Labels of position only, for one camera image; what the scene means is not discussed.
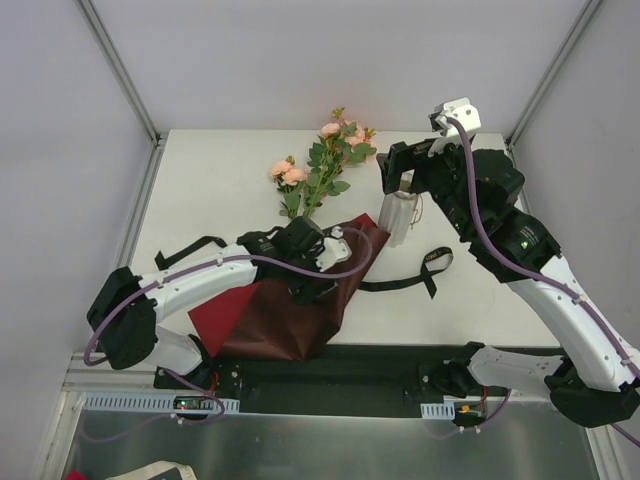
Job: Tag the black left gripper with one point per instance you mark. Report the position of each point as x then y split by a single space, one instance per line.
310 288

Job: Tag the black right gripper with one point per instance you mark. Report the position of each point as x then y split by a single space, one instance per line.
396 166

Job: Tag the brown wrapping paper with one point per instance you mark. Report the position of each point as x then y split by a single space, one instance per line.
262 322

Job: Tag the white ribbed ceramic vase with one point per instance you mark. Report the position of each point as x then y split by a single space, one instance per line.
400 211

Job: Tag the black ribbon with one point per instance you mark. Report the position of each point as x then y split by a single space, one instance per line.
433 263

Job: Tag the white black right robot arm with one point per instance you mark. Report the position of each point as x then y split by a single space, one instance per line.
593 382

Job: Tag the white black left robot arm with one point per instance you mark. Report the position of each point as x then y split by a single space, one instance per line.
128 311

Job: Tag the pink flower tall bunch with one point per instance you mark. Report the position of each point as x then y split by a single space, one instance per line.
341 144

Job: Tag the pink flower small bunch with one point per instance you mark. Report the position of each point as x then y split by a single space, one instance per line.
290 182

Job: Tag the white tote bag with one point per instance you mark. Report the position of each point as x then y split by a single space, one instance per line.
160 470

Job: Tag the red object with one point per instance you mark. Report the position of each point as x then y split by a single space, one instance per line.
74 475

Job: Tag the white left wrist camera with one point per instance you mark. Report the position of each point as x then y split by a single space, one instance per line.
335 250

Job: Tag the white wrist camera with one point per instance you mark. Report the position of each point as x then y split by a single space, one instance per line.
461 110
335 250

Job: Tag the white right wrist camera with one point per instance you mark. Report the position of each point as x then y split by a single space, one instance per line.
461 110

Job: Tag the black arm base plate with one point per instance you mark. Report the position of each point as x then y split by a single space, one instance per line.
379 381

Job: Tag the right white cable duct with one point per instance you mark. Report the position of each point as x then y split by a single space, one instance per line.
438 411

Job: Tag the white cable duct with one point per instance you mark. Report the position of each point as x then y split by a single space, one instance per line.
438 411
158 403

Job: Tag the left white cable duct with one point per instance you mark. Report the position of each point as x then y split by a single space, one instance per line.
158 403

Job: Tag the aluminium front rail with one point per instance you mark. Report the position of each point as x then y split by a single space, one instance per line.
533 372

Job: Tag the right aluminium frame post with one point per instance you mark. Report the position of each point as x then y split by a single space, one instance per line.
579 28

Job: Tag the aluminium frame post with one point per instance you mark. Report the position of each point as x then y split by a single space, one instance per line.
119 71
579 28

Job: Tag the left aluminium frame post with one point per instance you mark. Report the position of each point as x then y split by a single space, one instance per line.
119 71

